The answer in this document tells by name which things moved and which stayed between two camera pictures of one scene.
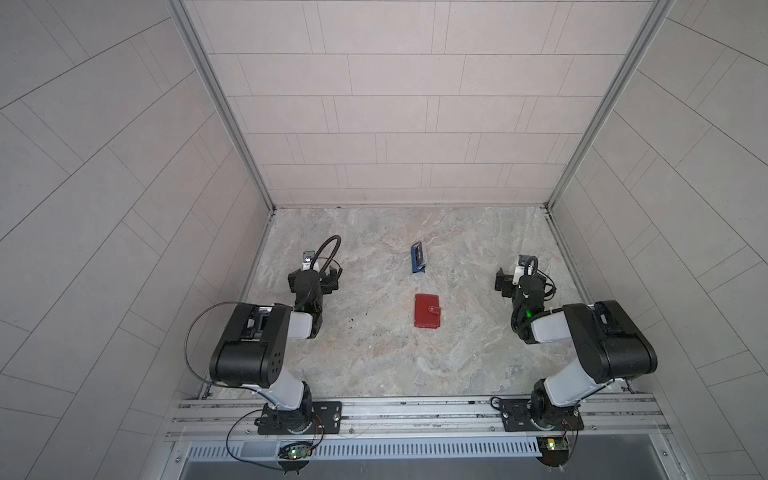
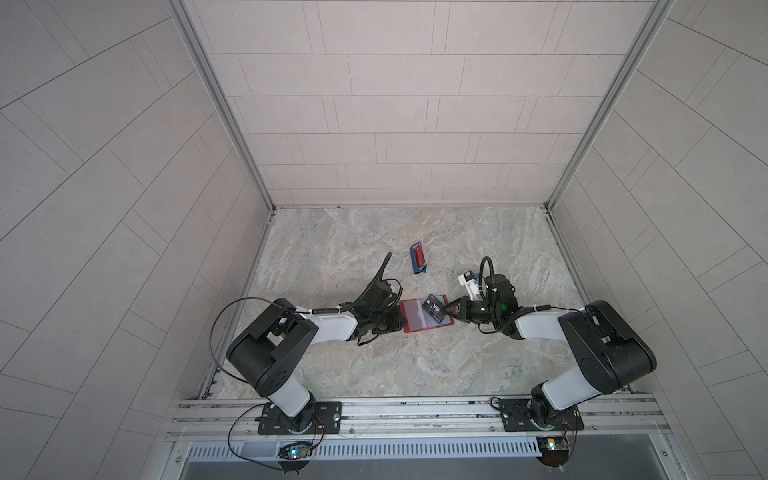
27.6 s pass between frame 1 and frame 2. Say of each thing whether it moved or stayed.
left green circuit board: stayed
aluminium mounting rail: stayed
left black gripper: moved
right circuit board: stayed
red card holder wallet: moved
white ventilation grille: stayed
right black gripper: moved
